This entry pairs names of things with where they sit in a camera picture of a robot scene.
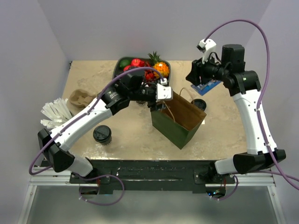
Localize black paper coffee cup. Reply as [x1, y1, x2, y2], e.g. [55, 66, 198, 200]
[94, 136, 112, 146]

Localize blue card packet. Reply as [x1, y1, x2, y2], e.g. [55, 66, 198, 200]
[191, 80, 221, 96]

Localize white wrapped straws bundle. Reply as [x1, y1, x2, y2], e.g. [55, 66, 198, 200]
[40, 98, 73, 129]

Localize aluminium frame rail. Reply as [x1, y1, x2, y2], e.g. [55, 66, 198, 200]
[29, 166, 277, 187]

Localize dark grey fruit tray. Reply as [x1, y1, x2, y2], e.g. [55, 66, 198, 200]
[112, 56, 171, 85]

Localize stack of pulp carriers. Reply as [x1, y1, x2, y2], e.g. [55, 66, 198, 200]
[67, 89, 97, 111]

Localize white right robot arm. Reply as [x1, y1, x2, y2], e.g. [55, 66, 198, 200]
[186, 40, 286, 183]

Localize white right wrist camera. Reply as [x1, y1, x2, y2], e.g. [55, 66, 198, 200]
[197, 39, 216, 64]

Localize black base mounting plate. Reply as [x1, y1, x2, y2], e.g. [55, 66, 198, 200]
[70, 160, 235, 194]

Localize stack of black lids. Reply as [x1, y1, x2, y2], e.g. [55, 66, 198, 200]
[191, 99, 207, 111]

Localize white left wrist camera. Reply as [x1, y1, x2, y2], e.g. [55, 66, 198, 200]
[156, 78, 173, 102]

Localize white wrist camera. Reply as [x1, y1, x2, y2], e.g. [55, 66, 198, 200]
[156, 78, 173, 102]
[197, 39, 216, 64]

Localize brown and green paper bag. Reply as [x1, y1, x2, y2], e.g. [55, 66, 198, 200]
[150, 92, 206, 149]

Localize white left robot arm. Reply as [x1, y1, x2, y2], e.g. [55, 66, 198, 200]
[37, 67, 173, 183]

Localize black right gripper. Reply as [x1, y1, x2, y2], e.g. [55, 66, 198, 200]
[186, 52, 229, 86]

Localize red apple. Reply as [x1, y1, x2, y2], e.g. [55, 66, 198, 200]
[123, 65, 133, 71]
[130, 58, 145, 67]

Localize red lychee bunch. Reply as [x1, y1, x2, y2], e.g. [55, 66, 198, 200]
[144, 70, 156, 82]

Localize green lime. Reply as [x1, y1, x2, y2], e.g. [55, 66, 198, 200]
[119, 59, 131, 70]

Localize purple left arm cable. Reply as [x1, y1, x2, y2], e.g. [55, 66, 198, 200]
[28, 66, 168, 206]

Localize orange pineapple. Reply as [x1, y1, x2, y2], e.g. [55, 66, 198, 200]
[148, 51, 170, 78]

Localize stack of paper cups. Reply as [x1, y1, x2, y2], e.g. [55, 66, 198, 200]
[136, 101, 146, 105]

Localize black plastic cup lid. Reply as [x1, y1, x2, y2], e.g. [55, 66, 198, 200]
[93, 125, 112, 138]

